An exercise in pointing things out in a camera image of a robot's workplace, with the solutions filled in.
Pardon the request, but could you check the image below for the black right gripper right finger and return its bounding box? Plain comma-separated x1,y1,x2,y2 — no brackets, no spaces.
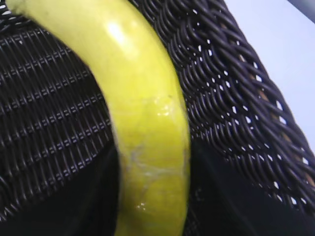
184,141,315,236

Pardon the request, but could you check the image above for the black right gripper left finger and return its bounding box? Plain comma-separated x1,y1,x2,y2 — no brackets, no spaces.
0,147,119,236

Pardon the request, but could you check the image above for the yellow banana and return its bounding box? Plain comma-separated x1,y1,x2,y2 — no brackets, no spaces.
6,0,190,236

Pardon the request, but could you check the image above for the black woven basket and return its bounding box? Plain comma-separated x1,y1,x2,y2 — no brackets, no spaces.
0,0,315,223

